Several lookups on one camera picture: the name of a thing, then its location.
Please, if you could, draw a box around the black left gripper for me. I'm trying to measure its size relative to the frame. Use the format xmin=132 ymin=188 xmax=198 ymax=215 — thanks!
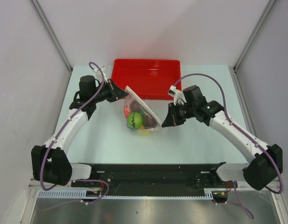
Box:
xmin=91 ymin=78 xmax=128 ymax=104

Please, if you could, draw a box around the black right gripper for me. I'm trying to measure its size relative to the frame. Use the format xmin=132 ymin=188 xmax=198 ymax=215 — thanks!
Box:
xmin=163 ymin=102 xmax=196 ymax=128

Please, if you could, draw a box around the green fake ball fruit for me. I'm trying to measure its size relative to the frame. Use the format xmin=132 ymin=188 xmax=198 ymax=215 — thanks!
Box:
xmin=127 ymin=112 xmax=143 ymax=129

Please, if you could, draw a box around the clear zip top bag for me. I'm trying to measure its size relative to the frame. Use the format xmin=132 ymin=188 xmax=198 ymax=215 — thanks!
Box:
xmin=124 ymin=86 xmax=161 ymax=134

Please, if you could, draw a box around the dark red fake fruit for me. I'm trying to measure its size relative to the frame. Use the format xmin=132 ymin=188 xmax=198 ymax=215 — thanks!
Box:
xmin=130 ymin=100 xmax=141 ymax=112

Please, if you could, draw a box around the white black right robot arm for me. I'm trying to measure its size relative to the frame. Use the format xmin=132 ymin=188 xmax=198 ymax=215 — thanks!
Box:
xmin=162 ymin=85 xmax=283 ymax=190

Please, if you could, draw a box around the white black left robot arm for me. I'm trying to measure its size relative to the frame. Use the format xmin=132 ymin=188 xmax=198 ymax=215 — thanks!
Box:
xmin=31 ymin=75 xmax=128 ymax=191

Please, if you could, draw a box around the red fake tomato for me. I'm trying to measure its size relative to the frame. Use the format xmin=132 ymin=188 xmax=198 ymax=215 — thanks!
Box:
xmin=123 ymin=105 xmax=131 ymax=118

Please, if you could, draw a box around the dark brown fake food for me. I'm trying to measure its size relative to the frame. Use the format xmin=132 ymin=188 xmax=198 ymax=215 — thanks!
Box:
xmin=143 ymin=115 xmax=158 ymax=129

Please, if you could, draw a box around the yellow fake lemon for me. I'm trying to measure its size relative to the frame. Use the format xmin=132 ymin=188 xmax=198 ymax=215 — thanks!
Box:
xmin=139 ymin=126 xmax=150 ymax=135

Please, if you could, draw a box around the red plastic tray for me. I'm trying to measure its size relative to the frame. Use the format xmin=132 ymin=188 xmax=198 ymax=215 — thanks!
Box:
xmin=111 ymin=59 xmax=181 ymax=100

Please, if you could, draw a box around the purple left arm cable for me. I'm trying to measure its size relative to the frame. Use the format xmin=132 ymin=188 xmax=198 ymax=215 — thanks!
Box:
xmin=40 ymin=62 xmax=110 ymax=212

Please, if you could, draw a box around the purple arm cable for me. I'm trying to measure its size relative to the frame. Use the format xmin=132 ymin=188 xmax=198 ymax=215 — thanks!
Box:
xmin=173 ymin=73 xmax=284 ymax=220
xmin=40 ymin=62 xmax=110 ymax=212

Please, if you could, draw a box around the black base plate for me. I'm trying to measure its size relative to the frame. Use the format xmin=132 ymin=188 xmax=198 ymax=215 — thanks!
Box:
xmin=71 ymin=163 xmax=235 ymax=199

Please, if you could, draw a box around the white slotted cable duct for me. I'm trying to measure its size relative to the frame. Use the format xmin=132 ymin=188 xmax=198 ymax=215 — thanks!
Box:
xmin=38 ymin=189 xmax=213 ymax=200

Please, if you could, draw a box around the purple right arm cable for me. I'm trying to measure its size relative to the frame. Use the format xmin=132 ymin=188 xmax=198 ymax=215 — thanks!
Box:
xmin=173 ymin=73 xmax=284 ymax=220

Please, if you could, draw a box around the aluminium frame post left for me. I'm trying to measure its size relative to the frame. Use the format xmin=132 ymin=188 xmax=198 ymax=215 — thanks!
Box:
xmin=29 ymin=0 xmax=73 ymax=74

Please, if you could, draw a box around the aluminium frame post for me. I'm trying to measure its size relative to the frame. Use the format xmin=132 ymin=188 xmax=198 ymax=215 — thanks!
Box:
xmin=29 ymin=0 xmax=73 ymax=74
xmin=233 ymin=0 xmax=278 ymax=73

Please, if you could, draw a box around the aluminium rail right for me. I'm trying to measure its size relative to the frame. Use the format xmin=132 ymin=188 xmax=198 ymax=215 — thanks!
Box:
xmin=229 ymin=66 xmax=288 ymax=224

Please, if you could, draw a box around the aluminium frame post right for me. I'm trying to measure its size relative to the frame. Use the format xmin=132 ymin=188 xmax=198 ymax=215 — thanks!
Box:
xmin=233 ymin=0 xmax=278 ymax=73

